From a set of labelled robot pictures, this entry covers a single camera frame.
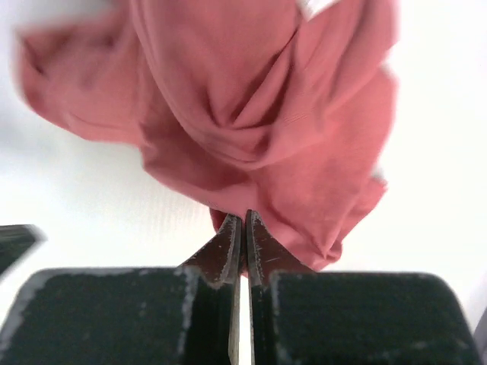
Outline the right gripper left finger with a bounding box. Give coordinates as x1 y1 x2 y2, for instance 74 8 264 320
1 215 242 364

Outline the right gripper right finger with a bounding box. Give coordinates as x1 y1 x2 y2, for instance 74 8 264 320
245 211 480 364

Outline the pink t shirt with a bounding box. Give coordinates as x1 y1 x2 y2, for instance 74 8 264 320
18 0 397 270

